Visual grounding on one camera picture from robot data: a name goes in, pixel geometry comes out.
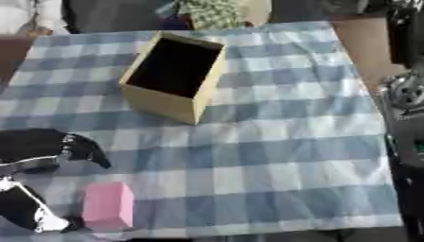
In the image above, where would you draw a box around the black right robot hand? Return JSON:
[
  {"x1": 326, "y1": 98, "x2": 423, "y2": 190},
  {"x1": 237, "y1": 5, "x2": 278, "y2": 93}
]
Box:
[{"x1": 384, "y1": 0, "x2": 424, "y2": 69}]

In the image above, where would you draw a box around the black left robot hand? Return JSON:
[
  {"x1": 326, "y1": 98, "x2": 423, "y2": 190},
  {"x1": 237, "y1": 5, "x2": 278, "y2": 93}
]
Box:
[{"x1": 0, "y1": 128, "x2": 113, "y2": 234}]

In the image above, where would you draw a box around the tan cardboard box black inside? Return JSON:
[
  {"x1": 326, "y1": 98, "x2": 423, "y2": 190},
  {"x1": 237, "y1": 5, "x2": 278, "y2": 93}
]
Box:
[{"x1": 117, "y1": 30, "x2": 229, "y2": 126}]

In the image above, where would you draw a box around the pink rectangular block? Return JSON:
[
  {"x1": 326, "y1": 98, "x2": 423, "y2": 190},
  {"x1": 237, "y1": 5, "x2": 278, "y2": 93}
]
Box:
[{"x1": 80, "y1": 181, "x2": 136, "y2": 231}]

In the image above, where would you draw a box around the person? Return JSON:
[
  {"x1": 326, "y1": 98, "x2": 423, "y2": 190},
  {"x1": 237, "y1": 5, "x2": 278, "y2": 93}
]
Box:
[{"x1": 0, "y1": 0, "x2": 70, "y2": 36}]

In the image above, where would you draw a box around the dark chair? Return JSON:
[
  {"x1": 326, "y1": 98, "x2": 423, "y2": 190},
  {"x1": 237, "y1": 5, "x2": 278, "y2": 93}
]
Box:
[{"x1": 61, "y1": 0, "x2": 181, "y2": 34}]

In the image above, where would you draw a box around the green white patterned cloth item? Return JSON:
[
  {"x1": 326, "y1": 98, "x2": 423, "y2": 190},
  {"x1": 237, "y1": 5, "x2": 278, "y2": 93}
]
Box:
[{"x1": 177, "y1": 0, "x2": 252, "y2": 31}]

